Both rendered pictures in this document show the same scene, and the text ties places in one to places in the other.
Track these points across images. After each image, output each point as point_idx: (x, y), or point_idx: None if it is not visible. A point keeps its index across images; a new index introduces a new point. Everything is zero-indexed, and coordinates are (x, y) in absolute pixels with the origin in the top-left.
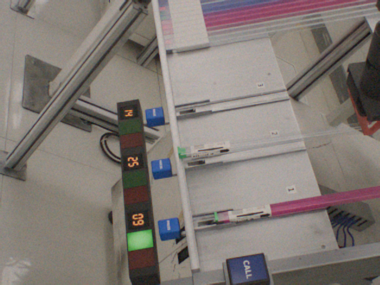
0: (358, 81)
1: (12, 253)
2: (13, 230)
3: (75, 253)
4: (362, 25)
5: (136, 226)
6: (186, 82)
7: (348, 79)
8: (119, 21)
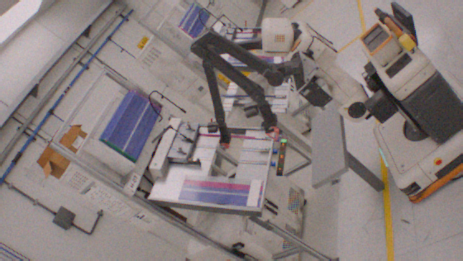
0: (228, 138)
1: (332, 230)
2: (332, 239)
3: (313, 243)
4: (189, 226)
5: (284, 143)
6: (262, 171)
7: (229, 141)
8: (275, 225)
